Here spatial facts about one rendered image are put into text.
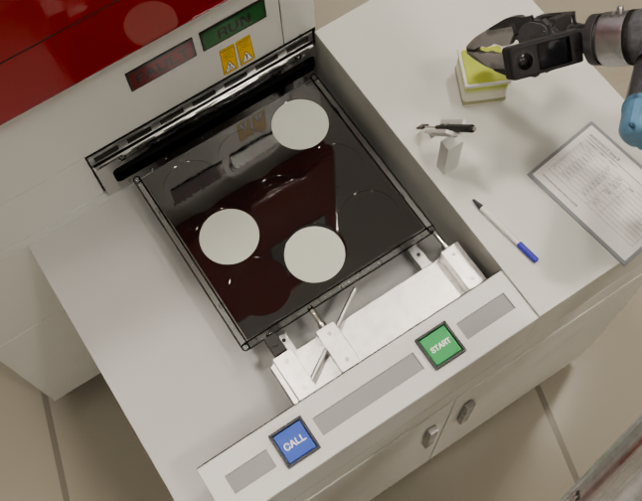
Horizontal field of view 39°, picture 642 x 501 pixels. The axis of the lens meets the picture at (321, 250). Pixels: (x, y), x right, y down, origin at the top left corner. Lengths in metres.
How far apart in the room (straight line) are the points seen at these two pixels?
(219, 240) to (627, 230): 0.65
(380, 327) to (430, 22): 0.54
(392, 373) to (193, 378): 0.35
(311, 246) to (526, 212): 0.35
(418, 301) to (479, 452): 0.91
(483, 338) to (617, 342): 1.11
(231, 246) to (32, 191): 0.33
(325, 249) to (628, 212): 0.48
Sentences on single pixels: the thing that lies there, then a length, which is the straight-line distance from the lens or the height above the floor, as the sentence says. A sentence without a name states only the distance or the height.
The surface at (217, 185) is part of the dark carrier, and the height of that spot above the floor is 0.90.
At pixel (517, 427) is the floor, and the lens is 2.37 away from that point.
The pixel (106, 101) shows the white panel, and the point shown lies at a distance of 1.47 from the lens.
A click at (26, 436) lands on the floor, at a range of 2.48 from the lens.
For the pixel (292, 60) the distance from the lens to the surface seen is 1.64.
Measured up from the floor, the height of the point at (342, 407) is 0.96.
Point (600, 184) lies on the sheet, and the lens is 1.53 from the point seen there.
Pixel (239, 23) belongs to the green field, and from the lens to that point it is 1.49.
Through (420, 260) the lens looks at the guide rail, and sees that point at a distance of 1.56.
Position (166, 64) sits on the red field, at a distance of 1.47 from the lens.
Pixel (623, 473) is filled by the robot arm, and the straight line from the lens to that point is 1.04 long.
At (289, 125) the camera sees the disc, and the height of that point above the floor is 0.90.
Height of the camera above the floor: 2.29
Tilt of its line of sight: 68 degrees down
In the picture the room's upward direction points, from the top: 5 degrees counter-clockwise
